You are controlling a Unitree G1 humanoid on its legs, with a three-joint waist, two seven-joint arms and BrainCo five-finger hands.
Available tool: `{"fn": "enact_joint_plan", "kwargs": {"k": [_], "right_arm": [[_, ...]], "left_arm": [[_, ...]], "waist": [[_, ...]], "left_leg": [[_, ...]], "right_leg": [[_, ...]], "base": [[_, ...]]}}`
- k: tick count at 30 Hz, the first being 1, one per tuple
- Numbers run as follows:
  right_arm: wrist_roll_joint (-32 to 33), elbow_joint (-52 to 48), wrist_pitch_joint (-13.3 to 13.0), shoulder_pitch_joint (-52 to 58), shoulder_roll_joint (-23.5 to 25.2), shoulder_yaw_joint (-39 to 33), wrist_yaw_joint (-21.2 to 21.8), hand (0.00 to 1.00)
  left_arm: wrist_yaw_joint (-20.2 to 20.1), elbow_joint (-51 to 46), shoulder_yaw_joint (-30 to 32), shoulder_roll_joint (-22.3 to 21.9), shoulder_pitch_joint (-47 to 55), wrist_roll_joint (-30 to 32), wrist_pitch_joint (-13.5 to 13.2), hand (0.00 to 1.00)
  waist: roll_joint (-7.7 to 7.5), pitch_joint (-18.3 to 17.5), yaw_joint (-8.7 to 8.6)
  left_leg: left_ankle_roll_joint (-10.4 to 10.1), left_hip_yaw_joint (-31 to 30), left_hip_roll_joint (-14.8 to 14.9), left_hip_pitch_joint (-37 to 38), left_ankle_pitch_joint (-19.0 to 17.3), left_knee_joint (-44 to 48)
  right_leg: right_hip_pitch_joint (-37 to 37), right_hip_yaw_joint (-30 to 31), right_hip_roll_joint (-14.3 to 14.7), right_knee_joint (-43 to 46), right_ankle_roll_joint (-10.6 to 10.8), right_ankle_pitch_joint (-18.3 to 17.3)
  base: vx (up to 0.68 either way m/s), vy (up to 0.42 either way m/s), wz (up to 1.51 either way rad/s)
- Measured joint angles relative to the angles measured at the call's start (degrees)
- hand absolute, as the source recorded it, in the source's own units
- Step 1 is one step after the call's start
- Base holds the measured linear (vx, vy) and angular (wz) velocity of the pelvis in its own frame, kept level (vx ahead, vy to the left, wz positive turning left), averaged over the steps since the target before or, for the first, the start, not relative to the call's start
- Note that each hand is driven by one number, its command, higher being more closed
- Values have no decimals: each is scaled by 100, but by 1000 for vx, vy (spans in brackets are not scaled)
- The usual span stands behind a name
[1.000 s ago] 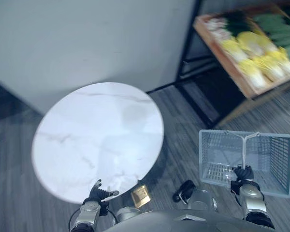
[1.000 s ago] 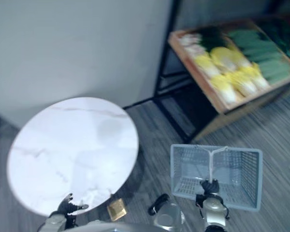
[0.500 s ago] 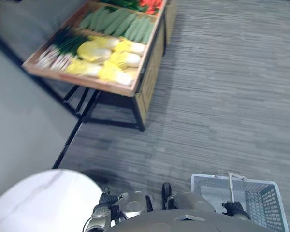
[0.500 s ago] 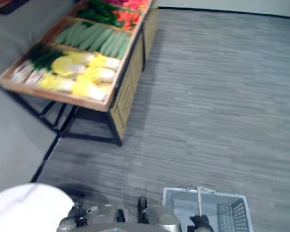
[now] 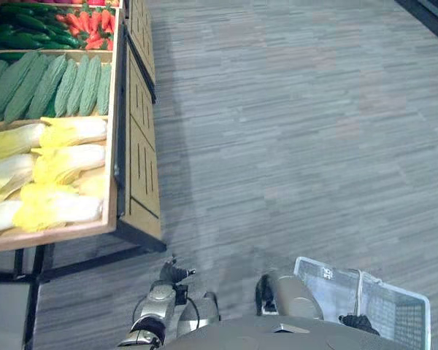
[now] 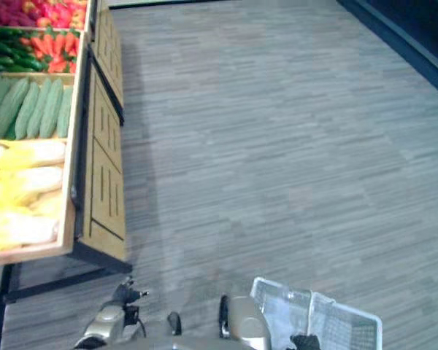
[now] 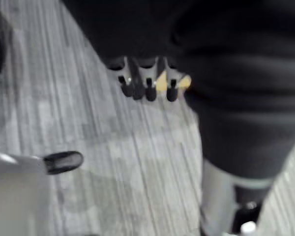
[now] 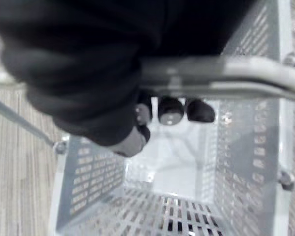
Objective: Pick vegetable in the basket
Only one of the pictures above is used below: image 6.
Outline magenta red vegetable pile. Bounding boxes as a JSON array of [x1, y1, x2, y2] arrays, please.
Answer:
[[0, 0, 36, 27]]

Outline robot dark foot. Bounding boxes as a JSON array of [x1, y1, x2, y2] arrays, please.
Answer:
[[166, 311, 183, 337], [218, 294, 231, 339]]

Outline black metal stand frame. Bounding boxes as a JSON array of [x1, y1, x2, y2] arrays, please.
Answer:
[[0, 251, 133, 350]]

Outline black shelf base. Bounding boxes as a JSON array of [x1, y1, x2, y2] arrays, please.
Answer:
[[336, 0, 438, 104]]

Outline small wooden produce crate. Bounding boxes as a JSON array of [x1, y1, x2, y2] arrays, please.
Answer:
[[0, 0, 97, 42]]

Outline long wooden produce crate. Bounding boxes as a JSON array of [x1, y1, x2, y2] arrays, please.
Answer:
[[0, 27, 88, 269]]

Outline red orange bell pepper pile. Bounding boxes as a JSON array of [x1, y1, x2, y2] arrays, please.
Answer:
[[21, 0, 88, 31]]

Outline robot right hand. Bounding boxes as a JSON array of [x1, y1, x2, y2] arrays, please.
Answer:
[[289, 332, 321, 350]]

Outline wooden display cabinet black frame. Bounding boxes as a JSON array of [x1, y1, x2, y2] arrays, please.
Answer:
[[74, 45, 133, 275], [91, 7, 126, 127]]

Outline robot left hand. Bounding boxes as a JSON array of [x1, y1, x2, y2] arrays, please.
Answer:
[[112, 276, 150, 308]]

